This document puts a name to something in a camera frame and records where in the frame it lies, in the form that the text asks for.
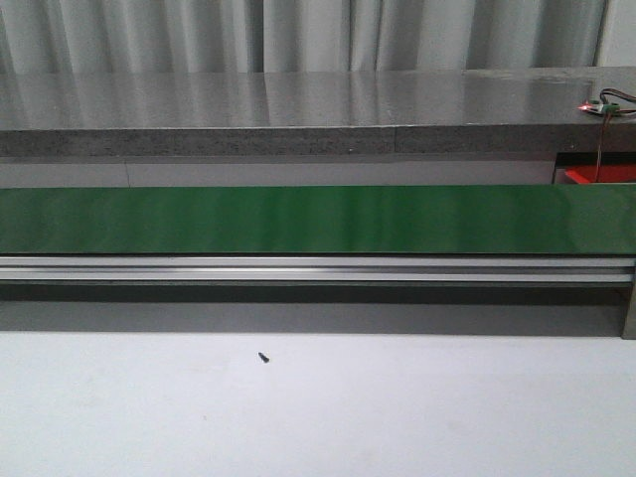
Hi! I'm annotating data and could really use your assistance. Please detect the aluminium conveyor side rail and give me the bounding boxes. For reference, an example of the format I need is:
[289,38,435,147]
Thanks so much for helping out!
[1,255,635,284]

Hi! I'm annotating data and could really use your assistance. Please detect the grey curtain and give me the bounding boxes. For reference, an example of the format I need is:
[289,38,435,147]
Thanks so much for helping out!
[1,1,606,75]

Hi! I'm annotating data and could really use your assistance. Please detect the red plastic bin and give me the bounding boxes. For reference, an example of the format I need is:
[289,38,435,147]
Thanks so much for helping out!
[559,165,636,185]

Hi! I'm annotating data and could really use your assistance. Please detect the red and black wires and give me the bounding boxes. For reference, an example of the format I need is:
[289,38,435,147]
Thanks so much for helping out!
[593,88,636,185]

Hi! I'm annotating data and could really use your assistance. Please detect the small green circuit board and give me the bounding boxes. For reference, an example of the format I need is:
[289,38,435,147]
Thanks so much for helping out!
[577,99,620,116]

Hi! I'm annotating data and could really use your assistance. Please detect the green conveyor belt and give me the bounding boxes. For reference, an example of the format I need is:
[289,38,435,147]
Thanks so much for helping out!
[1,185,635,255]

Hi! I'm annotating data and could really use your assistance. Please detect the grey conveyor support leg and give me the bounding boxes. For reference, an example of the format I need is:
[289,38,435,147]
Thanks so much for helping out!
[621,278,636,340]

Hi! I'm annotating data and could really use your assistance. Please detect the grey stone counter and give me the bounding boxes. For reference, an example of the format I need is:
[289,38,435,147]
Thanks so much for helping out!
[1,67,635,157]

